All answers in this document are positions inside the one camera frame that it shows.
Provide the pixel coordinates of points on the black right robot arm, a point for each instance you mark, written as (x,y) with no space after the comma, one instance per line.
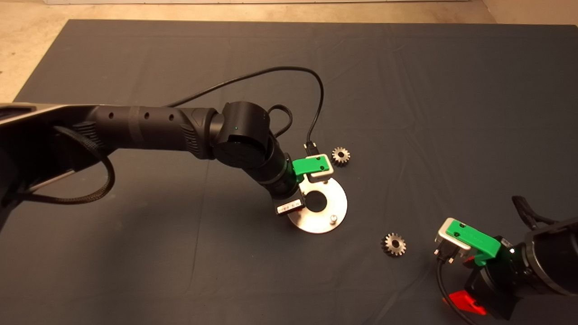
(555,257)

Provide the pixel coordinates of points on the round metal carrier plate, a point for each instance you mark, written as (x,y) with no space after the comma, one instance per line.
(336,203)

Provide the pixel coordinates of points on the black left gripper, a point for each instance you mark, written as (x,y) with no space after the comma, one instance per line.
(282,180)

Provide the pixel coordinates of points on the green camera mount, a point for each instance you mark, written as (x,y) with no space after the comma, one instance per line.
(309,165)
(474,239)

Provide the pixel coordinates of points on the dark grey table cloth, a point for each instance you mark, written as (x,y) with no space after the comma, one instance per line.
(406,90)

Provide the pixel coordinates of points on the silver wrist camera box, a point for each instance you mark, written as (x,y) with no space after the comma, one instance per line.
(451,248)
(323,178)

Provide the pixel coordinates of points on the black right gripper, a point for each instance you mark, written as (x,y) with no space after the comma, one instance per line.
(501,284)

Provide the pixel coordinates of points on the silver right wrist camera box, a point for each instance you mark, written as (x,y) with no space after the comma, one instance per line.
(451,248)

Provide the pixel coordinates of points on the green left camera mount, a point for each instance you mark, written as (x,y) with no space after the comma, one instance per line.
(309,165)

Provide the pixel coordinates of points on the small steel planetary gear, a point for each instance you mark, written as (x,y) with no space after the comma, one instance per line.
(400,248)
(346,158)

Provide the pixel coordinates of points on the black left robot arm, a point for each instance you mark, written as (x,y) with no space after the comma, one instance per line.
(153,128)

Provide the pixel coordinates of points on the green right camera mount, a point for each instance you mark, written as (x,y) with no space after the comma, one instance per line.
(474,239)

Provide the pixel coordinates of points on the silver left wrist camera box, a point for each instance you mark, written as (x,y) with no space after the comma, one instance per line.
(323,178)

